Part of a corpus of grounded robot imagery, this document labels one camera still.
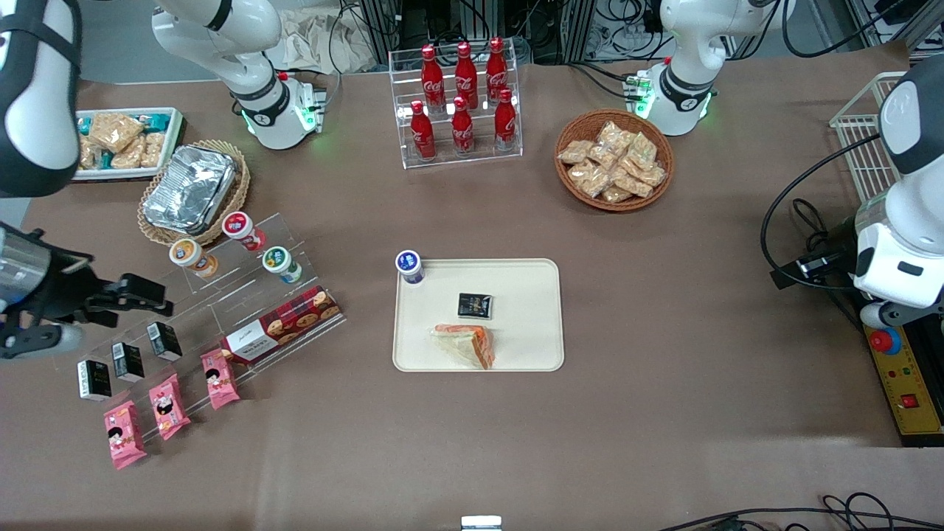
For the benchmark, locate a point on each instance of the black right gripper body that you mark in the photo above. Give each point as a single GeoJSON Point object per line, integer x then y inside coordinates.
{"type": "Point", "coordinates": [65, 289]}

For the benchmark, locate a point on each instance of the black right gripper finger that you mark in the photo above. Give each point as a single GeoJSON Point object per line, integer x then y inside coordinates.
{"type": "Point", "coordinates": [103, 313]}
{"type": "Point", "coordinates": [144, 293]}

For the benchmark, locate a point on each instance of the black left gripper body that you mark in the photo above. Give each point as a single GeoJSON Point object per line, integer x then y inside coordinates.
{"type": "Point", "coordinates": [839, 240]}

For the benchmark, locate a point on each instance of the triangle sandwich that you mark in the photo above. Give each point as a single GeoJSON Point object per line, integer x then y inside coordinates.
{"type": "Point", "coordinates": [468, 345]}

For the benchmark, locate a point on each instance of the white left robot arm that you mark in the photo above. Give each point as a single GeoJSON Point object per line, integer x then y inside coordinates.
{"type": "Point", "coordinates": [903, 243]}

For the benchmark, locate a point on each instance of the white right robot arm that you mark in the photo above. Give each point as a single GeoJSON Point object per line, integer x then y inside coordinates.
{"type": "Point", "coordinates": [40, 110]}

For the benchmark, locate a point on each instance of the beige plastic tray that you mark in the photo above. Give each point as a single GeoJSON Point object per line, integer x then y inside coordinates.
{"type": "Point", "coordinates": [523, 295]}

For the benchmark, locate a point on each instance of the small black drink carton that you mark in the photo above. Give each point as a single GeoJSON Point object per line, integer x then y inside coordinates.
{"type": "Point", "coordinates": [128, 362]}
{"type": "Point", "coordinates": [164, 341]}
{"type": "Point", "coordinates": [94, 380]}

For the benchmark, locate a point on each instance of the orange lid cup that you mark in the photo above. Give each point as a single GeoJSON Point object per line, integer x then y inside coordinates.
{"type": "Point", "coordinates": [184, 252]}

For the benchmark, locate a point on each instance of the clear acrylic stepped stand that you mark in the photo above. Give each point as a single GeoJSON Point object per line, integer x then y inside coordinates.
{"type": "Point", "coordinates": [228, 299]}

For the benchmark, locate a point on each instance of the aluminium foil container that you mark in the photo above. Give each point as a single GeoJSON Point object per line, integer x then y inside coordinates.
{"type": "Point", "coordinates": [189, 189]}

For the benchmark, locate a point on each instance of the pink snack packet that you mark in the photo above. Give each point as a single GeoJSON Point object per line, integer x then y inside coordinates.
{"type": "Point", "coordinates": [124, 435]}
{"type": "Point", "coordinates": [169, 407]}
{"type": "Point", "coordinates": [220, 379]}

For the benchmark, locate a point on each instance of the red lid cup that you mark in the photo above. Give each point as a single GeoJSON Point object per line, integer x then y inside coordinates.
{"type": "Point", "coordinates": [238, 224]}

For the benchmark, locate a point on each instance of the green lid cup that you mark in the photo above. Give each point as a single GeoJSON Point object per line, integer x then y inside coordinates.
{"type": "Point", "coordinates": [276, 259]}

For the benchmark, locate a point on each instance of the clear rice cracker bag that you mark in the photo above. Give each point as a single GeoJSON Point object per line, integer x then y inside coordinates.
{"type": "Point", "coordinates": [88, 153]}
{"type": "Point", "coordinates": [129, 156]}
{"type": "Point", "coordinates": [116, 131]}
{"type": "Point", "coordinates": [153, 150]}

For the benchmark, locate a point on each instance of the red plaid cookie box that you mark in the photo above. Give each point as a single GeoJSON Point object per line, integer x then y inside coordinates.
{"type": "Point", "coordinates": [284, 323]}

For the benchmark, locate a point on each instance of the oval wicker basket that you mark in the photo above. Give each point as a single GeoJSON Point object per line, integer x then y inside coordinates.
{"type": "Point", "coordinates": [240, 184]}

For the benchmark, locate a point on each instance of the yellow emergency stop box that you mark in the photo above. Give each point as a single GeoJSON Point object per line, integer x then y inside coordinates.
{"type": "Point", "coordinates": [903, 383]}

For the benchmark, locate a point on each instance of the white plastic bin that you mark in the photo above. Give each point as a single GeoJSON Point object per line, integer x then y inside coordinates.
{"type": "Point", "coordinates": [175, 140]}

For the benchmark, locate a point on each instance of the teal snack packet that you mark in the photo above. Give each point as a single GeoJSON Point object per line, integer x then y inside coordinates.
{"type": "Point", "coordinates": [157, 121]}

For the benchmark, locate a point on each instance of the clear cereal snack bag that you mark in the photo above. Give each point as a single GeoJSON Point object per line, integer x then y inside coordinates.
{"type": "Point", "coordinates": [616, 136]}
{"type": "Point", "coordinates": [617, 194]}
{"type": "Point", "coordinates": [653, 175]}
{"type": "Point", "coordinates": [633, 182]}
{"type": "Point", "coordinates": [590, 179]}
{"type": "Point", "coordinates": [642, 150]}
{"type": "Point", "coordinates": [575, 152]}

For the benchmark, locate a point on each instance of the blue lid cup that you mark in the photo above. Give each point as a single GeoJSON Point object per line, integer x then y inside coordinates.
{"type": "Point", "coordinates": [408, 263]}

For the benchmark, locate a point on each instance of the round wicker basket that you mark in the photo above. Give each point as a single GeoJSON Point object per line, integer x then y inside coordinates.
{"type": "Point", "coordinates": [582, 122]}

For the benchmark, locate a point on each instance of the crumpled beige cloth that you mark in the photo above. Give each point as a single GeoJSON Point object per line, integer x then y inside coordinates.
{"type": "Point", "coordinates": [317, 40]}

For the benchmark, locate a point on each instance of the red cola bottle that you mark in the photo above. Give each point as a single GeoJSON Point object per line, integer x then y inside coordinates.
{"type": "Point", "coordinates": [466, 74]}
{"type": "Point", "coordinates": [422, 136]}
{"type": "Point", "coordinates": [505, 125]}
{"type": "Point", "coordinates": [496, 70]}
{"type": "Point", "coordinates": [462, 131]}
{"type": "Point", "coordinates": [432, 77]}

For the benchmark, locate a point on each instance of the small black snack box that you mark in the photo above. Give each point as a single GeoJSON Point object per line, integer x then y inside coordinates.
{"type": "Point", "coordinates": [475, 306]}

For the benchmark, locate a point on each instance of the clear acrylic bottle rack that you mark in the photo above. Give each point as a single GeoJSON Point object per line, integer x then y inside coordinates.
{"type": "Point", "coordinates": [461, 161]}

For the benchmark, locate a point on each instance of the small silver device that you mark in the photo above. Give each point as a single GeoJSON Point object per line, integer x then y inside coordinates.
{"type": "Point", "coordinates": [481, 523]}

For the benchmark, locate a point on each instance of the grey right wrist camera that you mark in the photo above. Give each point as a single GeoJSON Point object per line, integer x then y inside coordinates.
{"type": "Point", "coordinates": [37, 343]}

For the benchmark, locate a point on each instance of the aluminium frame rack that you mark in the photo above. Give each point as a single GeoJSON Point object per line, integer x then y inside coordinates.
{"type": "Point", "coordinates": [560, 29]}

